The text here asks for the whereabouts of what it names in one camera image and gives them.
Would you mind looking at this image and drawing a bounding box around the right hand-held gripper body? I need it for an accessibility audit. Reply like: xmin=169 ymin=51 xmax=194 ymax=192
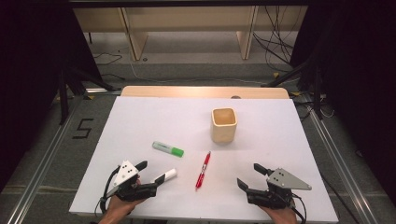
xmin=246 ymin=167 xmax=313 ymax=210

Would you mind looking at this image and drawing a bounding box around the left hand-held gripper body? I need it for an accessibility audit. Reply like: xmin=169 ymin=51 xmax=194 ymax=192
xmin=106 ymin=160 xmax=158 ymax=203

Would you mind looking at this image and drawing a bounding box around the white marker pen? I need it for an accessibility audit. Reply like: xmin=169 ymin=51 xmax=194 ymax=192
xmin=163 ymin=168 xmax=178 ymax=182

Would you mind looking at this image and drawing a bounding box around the green highlighter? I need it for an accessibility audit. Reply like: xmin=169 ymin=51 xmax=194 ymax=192
xmin=151 ymin=140 xmax=185 ymax=159

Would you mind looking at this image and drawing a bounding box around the red pen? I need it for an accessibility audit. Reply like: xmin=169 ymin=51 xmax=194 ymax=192
xmin=194 ymin=150 xmax=212 ymax=190

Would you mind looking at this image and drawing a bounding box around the beige square cup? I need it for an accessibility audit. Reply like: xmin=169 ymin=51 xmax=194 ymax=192
xmin=210 ymin=106 xmax=238 ymax=145

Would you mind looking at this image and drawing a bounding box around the person's right hand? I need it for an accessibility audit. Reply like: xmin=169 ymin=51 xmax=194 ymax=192
xmin=260 ymin=204 xmax=299 ymax=224

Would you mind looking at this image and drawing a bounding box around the person's left hand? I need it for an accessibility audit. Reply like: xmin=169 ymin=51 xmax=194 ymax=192
xmin=98 ymin=177 xmax=145 ymax=224

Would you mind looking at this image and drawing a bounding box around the black tape floor mark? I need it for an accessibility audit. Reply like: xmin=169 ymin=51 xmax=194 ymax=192
xmin=72 ymin=118 xmax=94 ymax=140

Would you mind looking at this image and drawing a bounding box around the short aluminium bar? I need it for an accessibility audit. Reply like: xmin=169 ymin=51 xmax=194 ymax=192
xmin=83 ymin=87 xmax=122 ymax=95

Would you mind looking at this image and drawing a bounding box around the light wooden table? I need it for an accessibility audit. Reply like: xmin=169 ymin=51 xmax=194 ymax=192
xmin=120 ymin=86 xmax=290 ymax=100

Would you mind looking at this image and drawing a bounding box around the black tripod stand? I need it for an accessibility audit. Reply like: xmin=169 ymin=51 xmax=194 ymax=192
xmin=261 ymin=59 xmax=325 ymax=120
xmin=57 ymin=62 xmax=116 ymax=125

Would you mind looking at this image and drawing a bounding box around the dark curtain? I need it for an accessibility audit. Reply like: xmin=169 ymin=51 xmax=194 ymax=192
xmin=290 ymin=0 xmax=396 ymax=199
xmin=0 ymin=0 xmax=102 ymax=190

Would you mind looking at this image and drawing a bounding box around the wooden desk with panel legs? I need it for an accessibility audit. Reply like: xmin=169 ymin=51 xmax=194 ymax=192
xmin=73 ymin=6 xmax=309 ymax=62

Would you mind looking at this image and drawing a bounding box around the black metal beam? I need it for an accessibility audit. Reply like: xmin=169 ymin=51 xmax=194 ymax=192
xmin=68 ymin=0 xmax=312 ymax=7

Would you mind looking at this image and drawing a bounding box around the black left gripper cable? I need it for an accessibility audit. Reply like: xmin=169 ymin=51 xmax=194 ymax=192
xmin=93 ymin=166 xmax=121 ymax=217

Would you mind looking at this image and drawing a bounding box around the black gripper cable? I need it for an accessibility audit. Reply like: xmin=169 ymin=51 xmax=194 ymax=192
xmin=290 ymin=192 xmax=308 ymax=224
xmin=93 ymin=166 xmax=121 ymax=217

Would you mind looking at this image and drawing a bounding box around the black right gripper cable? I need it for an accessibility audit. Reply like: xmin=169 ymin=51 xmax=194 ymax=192
xmin=290 ymin=192 xmax=308 ymax=224

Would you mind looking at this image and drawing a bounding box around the thin black floor cable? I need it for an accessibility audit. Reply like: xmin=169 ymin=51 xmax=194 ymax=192
xmin=319 ymin=172 xmax=362 ymax=224

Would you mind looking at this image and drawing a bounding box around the aluminium floor rail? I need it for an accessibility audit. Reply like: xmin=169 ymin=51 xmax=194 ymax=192
xmin=303 ymin=96 xmax=381 ymax=224
xmin=4 ymin=92 xmax=83 ymax=224

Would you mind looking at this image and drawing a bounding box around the black looped floor cable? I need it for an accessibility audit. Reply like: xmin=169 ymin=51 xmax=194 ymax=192
xmin=92 ymin=51 xmax=124 ymax=66

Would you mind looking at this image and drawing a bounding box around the bundle of black cables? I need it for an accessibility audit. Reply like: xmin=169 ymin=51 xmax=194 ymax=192
xmin=251 ymin=6 xmax=300 ymax=73

